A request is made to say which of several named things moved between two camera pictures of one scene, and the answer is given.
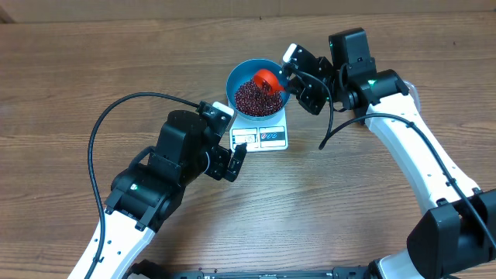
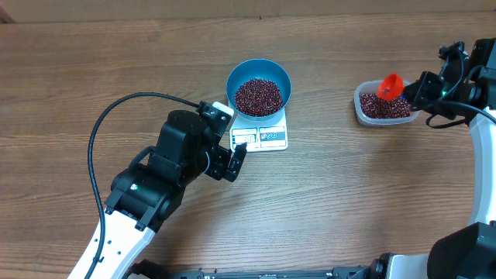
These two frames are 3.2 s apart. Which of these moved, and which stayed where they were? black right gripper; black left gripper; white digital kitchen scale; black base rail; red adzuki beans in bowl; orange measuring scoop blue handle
Moved: orange measuring scoop blue handle; black right gripper
Stayed: white digital kitchen scale; red adzuki beans in bowl; black left gripper; black base rail
